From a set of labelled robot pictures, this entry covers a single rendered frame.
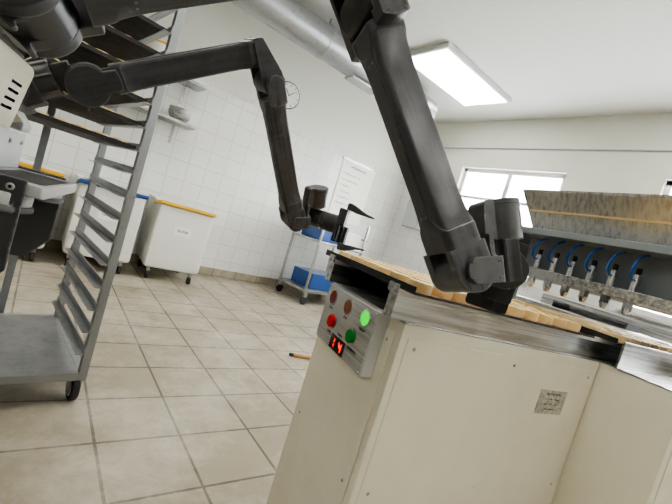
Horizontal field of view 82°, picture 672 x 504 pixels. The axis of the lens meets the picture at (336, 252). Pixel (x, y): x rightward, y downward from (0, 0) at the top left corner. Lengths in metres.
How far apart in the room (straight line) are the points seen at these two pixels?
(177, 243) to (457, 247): 3.69
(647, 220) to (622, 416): 0.54
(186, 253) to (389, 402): 3.47
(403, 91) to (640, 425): 1.03
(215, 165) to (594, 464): 4.31
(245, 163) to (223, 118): 0.55
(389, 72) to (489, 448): 0.87
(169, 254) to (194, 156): 1.22
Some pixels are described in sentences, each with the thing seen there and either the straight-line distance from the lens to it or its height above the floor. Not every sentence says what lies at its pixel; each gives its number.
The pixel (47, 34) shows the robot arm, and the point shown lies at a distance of 0.55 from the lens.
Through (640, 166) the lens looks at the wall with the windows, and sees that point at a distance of 4.99.
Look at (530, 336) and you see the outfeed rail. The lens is 1.07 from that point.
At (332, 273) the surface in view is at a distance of 1.01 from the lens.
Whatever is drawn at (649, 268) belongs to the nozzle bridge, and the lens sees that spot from 1.41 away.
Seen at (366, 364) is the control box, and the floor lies 0.73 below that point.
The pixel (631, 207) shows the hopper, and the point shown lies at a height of 1.28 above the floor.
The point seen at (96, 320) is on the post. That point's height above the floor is 0.37.
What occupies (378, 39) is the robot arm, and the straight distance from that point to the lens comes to 0.56.
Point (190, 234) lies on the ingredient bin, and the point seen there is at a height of 0.51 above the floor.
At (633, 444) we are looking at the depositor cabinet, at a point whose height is 0.68.
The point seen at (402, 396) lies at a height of 0.69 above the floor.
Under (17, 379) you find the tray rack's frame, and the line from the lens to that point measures 1.84.
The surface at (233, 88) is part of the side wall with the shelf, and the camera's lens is 4.91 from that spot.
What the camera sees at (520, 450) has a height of 0.58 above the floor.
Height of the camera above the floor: 0.97
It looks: 3 degrees down
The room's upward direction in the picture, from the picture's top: 17 degrees clockwise
